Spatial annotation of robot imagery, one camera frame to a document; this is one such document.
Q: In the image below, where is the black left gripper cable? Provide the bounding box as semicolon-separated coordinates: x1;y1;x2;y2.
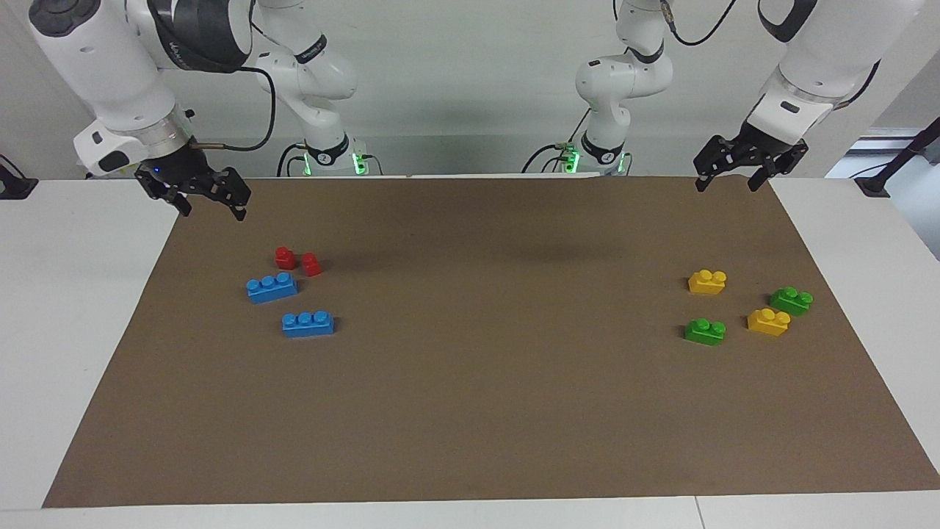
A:
659;0;737;47

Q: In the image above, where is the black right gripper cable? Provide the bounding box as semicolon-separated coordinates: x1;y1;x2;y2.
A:
192;66;278;153

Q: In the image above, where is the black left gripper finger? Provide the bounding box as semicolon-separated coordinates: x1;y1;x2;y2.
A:
693;134;740;194
747;140;809;194

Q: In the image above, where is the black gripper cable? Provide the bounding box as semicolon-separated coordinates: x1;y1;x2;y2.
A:
192;66;278;153
659;0;737;47

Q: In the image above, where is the yellow two-stud toy brick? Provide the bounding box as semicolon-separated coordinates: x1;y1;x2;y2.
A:
687;270;728;296
747;308;792;337

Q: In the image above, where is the green two-stud toy brick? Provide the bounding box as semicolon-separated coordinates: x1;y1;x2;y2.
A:
684;317;727;347
769;287;814;317

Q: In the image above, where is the black arm base cable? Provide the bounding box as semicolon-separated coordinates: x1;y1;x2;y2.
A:
522;109;593;175
277;142;308;178

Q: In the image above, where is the brown paper mat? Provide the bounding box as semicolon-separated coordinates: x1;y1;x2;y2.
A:
43;175;940;509

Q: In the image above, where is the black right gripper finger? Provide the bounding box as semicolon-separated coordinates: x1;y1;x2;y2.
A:
211;167;253;222
134;170;194;218

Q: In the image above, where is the blue three-stud toy brick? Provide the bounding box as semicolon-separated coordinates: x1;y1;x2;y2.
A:
282;311;335;338
246;272;299;304

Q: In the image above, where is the black table clamp stand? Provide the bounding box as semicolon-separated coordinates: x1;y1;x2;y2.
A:
854;116;940;198
0;154;39;201

